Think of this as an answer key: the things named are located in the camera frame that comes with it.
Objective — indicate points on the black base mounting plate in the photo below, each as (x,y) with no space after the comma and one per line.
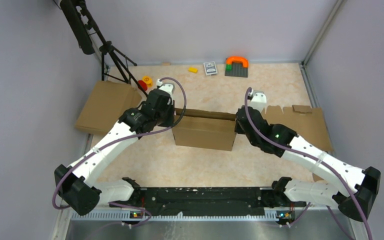
(208,201)

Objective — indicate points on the small wooden block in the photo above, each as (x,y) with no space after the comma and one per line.
(166,63)

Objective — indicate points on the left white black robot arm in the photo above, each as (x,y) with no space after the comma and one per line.
(77,183)

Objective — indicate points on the folded cardboard box left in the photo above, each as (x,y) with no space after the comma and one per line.
(105,104)

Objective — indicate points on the flat cardboard sheet right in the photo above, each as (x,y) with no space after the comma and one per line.
(307,121)

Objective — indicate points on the aluminium frame rail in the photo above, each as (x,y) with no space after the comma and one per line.
(114,212)

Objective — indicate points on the playing card deck box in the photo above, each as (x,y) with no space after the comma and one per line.
(210,68)

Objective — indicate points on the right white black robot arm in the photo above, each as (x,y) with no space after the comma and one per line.
(351,189)

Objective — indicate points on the red yellow toy block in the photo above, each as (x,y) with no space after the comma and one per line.
(146,82)

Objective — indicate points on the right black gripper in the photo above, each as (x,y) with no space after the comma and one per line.
(238,128)

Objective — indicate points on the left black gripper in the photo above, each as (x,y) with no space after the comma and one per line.
(171,106)

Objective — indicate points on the black tripod stand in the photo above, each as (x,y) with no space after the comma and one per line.
(92,42)

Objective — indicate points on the large cardboard box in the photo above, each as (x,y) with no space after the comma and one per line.
(206,129)

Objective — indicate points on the grey plate with orange arch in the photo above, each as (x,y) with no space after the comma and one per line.
(236,66)

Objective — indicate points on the small yellow block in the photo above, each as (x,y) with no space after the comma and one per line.
(193,70)

